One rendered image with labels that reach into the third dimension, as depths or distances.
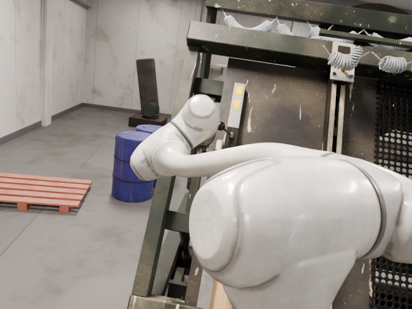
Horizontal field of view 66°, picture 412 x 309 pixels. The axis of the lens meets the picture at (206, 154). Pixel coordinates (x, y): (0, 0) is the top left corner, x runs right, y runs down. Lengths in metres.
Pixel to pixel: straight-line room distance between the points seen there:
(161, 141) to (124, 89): 9.61
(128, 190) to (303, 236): 3.77
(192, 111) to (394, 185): 0.54
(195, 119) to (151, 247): 0.64
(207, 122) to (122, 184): 3.26
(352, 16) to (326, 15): 0.14
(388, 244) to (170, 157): 0.52
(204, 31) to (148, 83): 7.34
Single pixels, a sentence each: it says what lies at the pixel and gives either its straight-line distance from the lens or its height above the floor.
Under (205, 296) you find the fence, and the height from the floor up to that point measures 0.94.
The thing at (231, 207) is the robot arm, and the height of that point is 1.64.
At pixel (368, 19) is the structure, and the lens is 2.14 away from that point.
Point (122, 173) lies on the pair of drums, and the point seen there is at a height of 0.36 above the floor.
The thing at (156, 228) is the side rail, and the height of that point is 1.12.
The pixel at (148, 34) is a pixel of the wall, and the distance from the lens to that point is 10.32.
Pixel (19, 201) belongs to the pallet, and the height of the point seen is 0.11.
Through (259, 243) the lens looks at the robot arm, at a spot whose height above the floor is 1.62.
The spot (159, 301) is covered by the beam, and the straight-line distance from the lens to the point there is 1.31.
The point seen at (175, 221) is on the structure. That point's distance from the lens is 1.38.
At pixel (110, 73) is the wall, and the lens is 10.47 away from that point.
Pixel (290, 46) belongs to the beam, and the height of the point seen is 1.90.
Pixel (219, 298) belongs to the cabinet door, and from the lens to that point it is 1.33.
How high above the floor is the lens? 1.76
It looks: 15 degrees down
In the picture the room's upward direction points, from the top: 9 degrees clockwise
